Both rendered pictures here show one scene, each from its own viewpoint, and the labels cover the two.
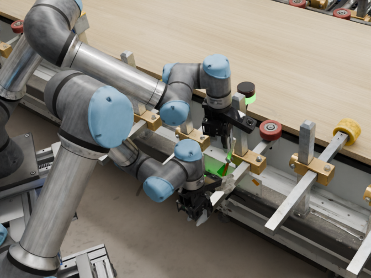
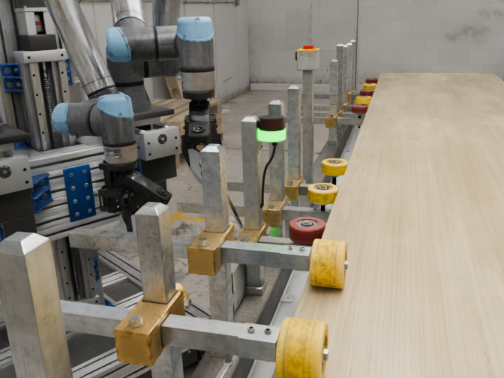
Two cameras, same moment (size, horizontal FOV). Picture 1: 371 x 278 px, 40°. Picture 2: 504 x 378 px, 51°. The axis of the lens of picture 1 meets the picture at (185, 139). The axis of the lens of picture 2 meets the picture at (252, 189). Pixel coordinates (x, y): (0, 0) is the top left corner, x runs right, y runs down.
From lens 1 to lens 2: 160 cm
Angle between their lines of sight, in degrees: 56
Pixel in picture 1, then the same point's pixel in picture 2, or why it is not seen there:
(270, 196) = (243, 317)
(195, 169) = (101, 124)
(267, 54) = (481, 198)
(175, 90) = (133, 24)
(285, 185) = not seen: hidden behind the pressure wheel
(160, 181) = (64, 105)
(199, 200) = (116, 190)
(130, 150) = (88, 76)
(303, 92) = (420, 235)
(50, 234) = not seen: outside the picture
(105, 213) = not seen: hidden behind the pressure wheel
